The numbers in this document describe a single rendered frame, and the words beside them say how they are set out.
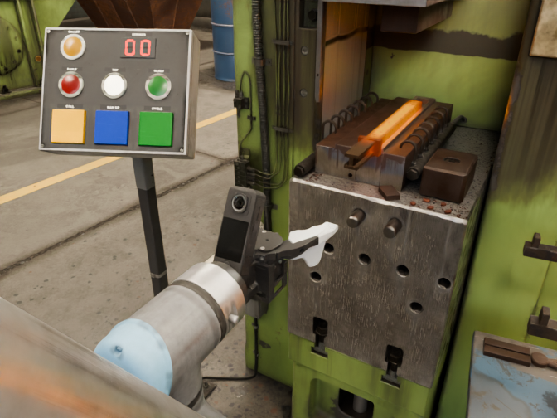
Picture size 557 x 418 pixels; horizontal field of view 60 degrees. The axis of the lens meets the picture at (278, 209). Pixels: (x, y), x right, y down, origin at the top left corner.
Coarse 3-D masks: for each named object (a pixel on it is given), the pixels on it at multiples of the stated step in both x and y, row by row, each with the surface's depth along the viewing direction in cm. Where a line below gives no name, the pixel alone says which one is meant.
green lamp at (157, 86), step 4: (156, 76) 108; (160, 76) 108; (152, 80) 108; (156, 80) 108; (160, 80) 107; (164, 80) 107; (148, 84) 108; (152, 84) 108; (156, 84) 107; (160, 84) 107; (164, 84) 107; (148, 88) 108; (152, 88) 108; (156, 88) 107; (160, 88) 107; (164, 88) 107; (152, 92) 108; (156, 92) 107; (160, 92) 107; (164, 92) 107
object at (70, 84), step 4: (68, 76) 109; (72, 76) 109; (76, 76) 109; (64, 80) 109; (68, 80) 109; (72, 80) 109; (76, 80) 109; (64, 84) 109; (68, 84) 109; (72, 84) 109; (76, 84) 109; (64, 88) 109; (68, 88) 109; (72, 88) 109; (76, 88) 109; (68, 92) 109; (72, 92) 109
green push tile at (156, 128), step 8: (144, 112) 107; (152, 112) 107; (160, 112) 107; (168, 112) 107; (144, 120) 107; (152, 120) 107; (160, 120) 107; (168, 120) 107; (144, 128) 107; (152, 128) 107; (160, 128) 107; (168, 128) 107; (144, 136) 107; (152, 136) 107; (160, 136) 107; (168, 136) 107; (144, 144) 107; (152, 144) 107; (160, 144) 107; (168, 144) 107
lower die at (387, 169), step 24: (360, 120) 121; (384, 120) 118; (408, 120) 115; (432, 120) 117; (336, 144) 104; (384, 144) 101; (408, 144) 103; (336, 168) 107; (360, 168) 104; (384, 168) 101; (408, 168) 102
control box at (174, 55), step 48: (48, 48) 110; (96, 48) 109; (192, 48) 109; (48, 96) 110; (96, 96) 109; (144, 96) 108; (192, 96) 110; (48, 144) 109; (96, 144) 109; (192, 144) 112
